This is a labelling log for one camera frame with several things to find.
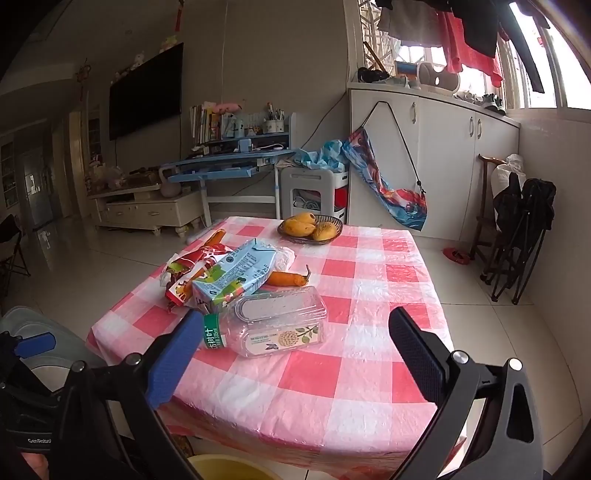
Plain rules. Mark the blue green milk carton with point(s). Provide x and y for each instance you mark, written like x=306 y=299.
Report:
x=235 y=272

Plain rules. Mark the white plastic bag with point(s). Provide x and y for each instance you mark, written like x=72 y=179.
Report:
x=282 y=258

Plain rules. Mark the woven fruit basket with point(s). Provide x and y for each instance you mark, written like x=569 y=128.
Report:
x=295 y=239

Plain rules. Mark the wooden chair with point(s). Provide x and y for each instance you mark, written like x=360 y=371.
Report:
x=482 y=207

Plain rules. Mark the row of books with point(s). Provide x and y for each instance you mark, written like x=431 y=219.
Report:
x=207 y=122

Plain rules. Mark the thin black folding chair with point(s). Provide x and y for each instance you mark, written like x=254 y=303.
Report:
x=11 y=244

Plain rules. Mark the light blue cloth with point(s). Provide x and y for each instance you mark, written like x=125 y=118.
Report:
x=323 y=154

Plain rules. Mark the black hanging garment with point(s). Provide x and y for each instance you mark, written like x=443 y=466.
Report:
x=475 y=27

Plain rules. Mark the white television cabinet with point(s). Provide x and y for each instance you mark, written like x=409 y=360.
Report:
x=138 y=212

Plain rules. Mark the pink plush toy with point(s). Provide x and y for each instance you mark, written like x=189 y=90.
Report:
x=228 y=107

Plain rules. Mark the blue study desk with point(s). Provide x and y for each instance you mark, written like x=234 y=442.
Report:
x=221 y=165

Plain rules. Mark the plastic bags on cabinet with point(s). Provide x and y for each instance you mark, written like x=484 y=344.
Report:
x=106 y=177

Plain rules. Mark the white pen holder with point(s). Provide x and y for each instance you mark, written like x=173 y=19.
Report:
x=273 y=125

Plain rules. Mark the grey hanging garment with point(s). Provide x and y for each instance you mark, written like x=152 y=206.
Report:
x=411 y=23

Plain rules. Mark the red white checked tablecloth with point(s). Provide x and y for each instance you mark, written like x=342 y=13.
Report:
x=369 y=323

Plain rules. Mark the pale kettlebell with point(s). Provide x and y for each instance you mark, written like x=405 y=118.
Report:
x=170 y=187

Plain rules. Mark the orange carrot with stem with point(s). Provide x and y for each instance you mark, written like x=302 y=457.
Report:
x=286 y=278

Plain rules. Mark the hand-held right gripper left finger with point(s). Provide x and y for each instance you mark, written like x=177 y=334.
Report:
x=171 y=362

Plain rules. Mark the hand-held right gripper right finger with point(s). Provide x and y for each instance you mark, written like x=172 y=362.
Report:
x=415 y=355

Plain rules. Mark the black wall television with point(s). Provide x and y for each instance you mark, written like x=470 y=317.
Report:
x=143 y=92

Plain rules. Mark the white plastic stool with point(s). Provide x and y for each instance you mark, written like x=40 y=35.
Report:
x=304 y=177

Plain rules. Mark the red slipper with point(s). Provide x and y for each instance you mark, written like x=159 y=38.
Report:
x=456 y=256

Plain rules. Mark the red hanging garment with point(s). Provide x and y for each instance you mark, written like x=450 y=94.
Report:
x=466 y=50

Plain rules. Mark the yellow mango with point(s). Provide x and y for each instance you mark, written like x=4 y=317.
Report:
x=324 y=230
x=308 y=217
x=295 y=227

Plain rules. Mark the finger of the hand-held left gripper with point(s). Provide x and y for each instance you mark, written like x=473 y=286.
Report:
x=37 y=344

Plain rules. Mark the red snack wrapper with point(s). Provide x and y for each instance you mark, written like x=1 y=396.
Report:
x=194 y=264

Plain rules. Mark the clear plastic bottle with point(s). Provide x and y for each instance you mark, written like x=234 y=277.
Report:
x=277 y=332

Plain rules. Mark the yellow plastic basin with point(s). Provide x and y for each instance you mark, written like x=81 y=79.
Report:
x=231 y=468

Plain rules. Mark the yellow floral cloth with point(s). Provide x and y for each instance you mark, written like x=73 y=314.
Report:
x=182 y=444

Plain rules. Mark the dark sneakers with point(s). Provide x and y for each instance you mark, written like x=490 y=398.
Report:
x=489 y=102

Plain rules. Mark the person's left hand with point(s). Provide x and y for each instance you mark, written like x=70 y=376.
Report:
x=34 y=466

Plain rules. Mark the white sack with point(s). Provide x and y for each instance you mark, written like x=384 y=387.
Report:
x=505 y=173

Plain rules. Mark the black cloth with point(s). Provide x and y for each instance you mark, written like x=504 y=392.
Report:
x=371 y=74

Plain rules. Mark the white low cabinet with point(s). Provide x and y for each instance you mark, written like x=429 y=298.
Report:
x=452 y=161

